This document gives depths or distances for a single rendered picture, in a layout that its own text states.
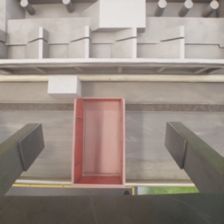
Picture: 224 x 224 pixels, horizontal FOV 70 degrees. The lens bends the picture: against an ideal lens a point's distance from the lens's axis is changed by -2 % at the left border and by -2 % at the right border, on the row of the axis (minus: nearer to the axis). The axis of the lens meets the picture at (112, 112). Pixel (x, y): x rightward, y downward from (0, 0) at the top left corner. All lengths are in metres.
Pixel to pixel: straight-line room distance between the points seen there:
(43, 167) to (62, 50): 0.51
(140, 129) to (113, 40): 0.39
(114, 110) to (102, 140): 0.14
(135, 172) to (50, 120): 0.45
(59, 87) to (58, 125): 0.18
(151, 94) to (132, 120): 0.15
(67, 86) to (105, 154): 0.33
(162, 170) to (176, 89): 0.38
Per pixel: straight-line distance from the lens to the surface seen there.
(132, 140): 0.75
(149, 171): 0.78
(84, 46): 0.64
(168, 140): 0.16
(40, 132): 0.17
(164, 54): 0.68
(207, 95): 0.88
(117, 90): 0.78
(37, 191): 1.32
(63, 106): 0.81
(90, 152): 0.76
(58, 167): 0.80
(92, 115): 0.76
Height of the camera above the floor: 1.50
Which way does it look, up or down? 82 degrees down
